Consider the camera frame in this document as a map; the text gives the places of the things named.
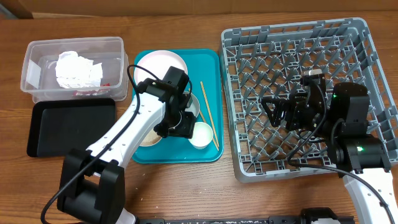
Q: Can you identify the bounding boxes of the black plastic tray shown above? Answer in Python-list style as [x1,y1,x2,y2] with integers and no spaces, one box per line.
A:
[27,98,116,157]

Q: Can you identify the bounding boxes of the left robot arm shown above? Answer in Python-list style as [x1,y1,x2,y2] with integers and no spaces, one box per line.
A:
[48,67,196,223]

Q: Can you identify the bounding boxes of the small pink rice plate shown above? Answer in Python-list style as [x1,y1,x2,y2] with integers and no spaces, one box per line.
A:
[140,129,162,147]

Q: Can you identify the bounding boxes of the white cup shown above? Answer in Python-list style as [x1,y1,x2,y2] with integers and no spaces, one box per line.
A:
[188,122,213,149]

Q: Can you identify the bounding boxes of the pale green bowl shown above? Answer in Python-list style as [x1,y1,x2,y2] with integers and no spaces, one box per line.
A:
[180,91,200,120]

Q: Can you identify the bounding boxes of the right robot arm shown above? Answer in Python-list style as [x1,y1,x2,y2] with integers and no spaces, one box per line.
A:
[261,69,397,223]

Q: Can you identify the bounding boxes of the white napkin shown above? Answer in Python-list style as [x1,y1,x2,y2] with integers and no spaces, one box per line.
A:
[55,51,103,88]

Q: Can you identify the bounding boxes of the large pink plate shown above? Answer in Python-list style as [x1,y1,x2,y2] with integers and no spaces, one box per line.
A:
[133,50,188,87]

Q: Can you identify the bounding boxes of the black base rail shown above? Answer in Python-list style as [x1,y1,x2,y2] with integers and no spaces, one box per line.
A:
[137,215,355,224]

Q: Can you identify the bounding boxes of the clear plastic waste bin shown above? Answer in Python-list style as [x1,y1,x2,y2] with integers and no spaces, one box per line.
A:
[20,37,128,103]

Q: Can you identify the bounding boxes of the teal plastic tray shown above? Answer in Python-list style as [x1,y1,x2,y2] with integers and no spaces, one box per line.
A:
[132,49,224,164]

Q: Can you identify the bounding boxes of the wooden chopstick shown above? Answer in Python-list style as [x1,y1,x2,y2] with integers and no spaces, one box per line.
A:
[185,93,219,151]
[200,81,219,151]

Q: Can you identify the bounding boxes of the red snack wrapper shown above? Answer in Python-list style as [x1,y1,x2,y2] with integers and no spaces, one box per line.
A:
[73,83,110,96]

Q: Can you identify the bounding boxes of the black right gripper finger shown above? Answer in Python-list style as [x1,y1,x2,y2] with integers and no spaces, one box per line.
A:
[265,107,291,127]
[261,97,289,109]

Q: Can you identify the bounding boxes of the grey dishwasher rack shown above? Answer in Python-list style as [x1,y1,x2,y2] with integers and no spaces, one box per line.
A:
[218,17,398,184]

